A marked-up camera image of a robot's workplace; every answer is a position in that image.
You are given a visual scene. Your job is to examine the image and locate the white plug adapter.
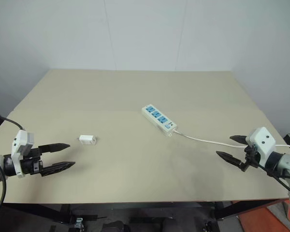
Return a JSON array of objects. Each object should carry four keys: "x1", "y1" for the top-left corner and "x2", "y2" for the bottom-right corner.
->
[{"x1": 76, "y1": 134, "x2": 98, "y2": 146}]

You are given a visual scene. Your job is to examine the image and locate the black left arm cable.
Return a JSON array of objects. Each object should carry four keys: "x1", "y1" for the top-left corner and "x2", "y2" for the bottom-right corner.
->
[{"x1": 0, "y1": 112, "x2": 24, "y2": 219}]

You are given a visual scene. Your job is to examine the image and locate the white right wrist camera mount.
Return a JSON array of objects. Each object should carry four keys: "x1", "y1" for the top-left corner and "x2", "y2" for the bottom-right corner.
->
[{"x1": 246, "y1": 126, "x2": 276, "y2": 160}]

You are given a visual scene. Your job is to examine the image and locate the black metal table frame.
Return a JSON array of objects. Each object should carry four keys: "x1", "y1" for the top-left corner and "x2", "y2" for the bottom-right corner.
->
[{"x1": 0, "y1": 198, "x2": 290, "y2": 232}]

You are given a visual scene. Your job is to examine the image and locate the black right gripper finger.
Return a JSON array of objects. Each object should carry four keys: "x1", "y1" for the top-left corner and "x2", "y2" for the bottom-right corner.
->
[
  {"x1": 215, "y1": 151, "x2": 245, "y2": 169},
  {"x1": 229, "y1": 135, "x2": 249, "y2": 145}
]

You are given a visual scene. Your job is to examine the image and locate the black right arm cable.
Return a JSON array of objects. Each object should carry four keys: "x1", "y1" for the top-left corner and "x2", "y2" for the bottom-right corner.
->
[{"x1": 255, "y1": 161, "x2": 290, "y2": 198}]

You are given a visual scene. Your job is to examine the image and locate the white power strip cord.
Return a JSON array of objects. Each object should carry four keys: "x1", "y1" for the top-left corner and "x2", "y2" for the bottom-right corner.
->
[{"x1": 173, "y1": 130, "x2": 290, "y2": 152}]

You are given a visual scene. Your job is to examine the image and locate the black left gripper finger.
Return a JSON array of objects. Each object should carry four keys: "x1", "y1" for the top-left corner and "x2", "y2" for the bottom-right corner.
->
[
  {"x1": 38, "y1": 143, "x2": 71, "y2": 155},
  {"x1": 40, "y1": 161, "x2": 76, "y2": 177}
]

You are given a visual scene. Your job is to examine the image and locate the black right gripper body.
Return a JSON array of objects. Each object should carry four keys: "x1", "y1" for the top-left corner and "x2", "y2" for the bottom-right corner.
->
[{"x1": 241, "y1": 144, "x2": 260, "y2": 173}]

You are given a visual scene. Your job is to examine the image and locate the white power strip blue sockets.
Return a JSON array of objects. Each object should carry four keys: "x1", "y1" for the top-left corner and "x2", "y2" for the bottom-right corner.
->
[{"x1": 141, "y1": 104, "x2": 178, "y2": 138}]

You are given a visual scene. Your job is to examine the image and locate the orange floor mat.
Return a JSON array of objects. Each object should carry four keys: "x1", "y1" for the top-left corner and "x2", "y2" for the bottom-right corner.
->
[{"x1": 238, "y1": 204, "x2": 290, "y2": 232}]

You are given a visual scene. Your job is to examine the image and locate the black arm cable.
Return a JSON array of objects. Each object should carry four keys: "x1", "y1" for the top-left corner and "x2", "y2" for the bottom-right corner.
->
[
  {"x1": 0, "y1": 112, "x2": 24, "y2": 219},
  {"x1": 255, "y1": 161, "x2": 290, "y2": 198}
]

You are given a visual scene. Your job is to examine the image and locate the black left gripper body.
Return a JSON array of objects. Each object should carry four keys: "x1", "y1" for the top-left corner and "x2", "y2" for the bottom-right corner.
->
[{"x1": 20, "y1": 147, "x2": 44, "y2": 176}]

